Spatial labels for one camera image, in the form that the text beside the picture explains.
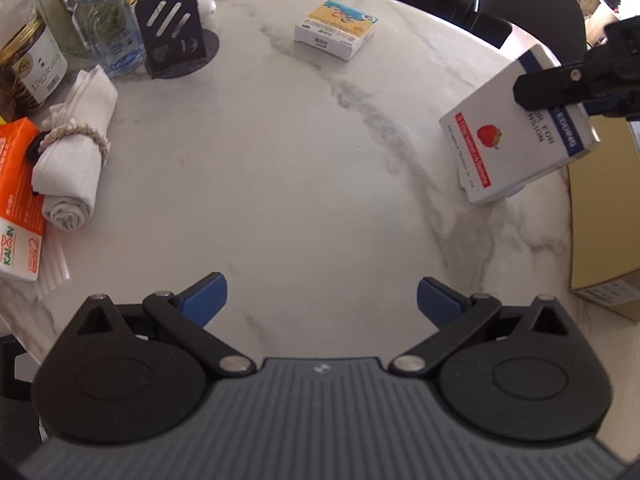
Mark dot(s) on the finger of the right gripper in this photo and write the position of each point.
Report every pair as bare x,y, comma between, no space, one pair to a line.
564,85

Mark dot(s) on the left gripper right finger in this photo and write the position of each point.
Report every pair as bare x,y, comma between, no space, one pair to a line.
464,321

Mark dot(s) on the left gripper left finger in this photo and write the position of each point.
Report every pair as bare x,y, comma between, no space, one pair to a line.
163,336

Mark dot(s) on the white strawberry medicine box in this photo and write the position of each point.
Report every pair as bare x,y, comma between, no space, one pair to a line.
499,147

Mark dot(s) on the near black dining chair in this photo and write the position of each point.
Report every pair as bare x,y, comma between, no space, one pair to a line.
556,23

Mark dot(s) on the open cardboard box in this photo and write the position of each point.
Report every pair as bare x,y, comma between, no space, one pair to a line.
604,194

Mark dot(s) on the rolled white napkin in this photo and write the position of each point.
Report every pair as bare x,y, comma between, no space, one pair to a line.
74,150

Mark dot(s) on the orange white medicine box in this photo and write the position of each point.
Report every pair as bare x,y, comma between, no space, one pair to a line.
22,222

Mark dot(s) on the small beach picture box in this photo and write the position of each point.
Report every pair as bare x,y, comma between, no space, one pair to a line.
336,29

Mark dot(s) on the black phone stand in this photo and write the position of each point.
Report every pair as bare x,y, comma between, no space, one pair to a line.
175,42

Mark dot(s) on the brown glass jar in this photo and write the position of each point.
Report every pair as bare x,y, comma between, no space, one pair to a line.
32,65

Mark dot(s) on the clear water bottle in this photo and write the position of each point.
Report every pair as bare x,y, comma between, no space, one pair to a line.
109,33

